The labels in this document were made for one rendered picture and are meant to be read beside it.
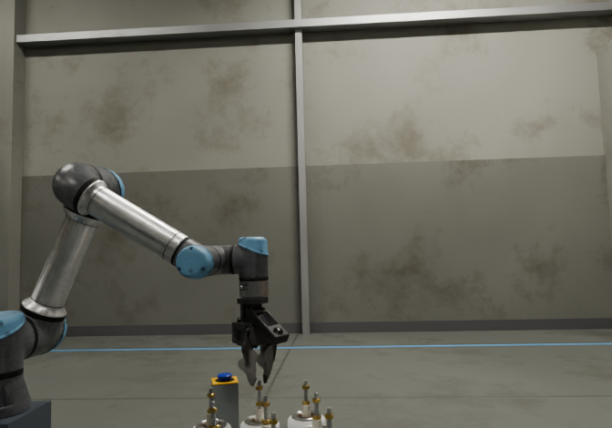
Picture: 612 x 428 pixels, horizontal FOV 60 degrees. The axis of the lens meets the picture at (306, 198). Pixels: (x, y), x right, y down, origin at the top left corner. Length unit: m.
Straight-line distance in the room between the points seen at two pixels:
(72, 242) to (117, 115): 3.20
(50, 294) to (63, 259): 0.10
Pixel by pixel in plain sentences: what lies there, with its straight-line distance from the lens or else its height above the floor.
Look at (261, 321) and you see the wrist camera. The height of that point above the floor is 0.50.
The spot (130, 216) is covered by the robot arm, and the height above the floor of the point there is 0.76.
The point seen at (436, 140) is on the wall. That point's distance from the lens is 4.28.
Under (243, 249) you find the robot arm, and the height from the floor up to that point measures 0.68.
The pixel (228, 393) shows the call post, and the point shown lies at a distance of 1.54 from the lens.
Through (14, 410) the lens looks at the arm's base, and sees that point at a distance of 1.50.
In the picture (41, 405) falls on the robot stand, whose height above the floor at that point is 0.30.
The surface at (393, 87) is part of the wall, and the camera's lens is 4.34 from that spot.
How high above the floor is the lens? 0.68
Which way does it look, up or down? 5 degrees up
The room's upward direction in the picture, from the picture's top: 1 degrees counter-clockwise
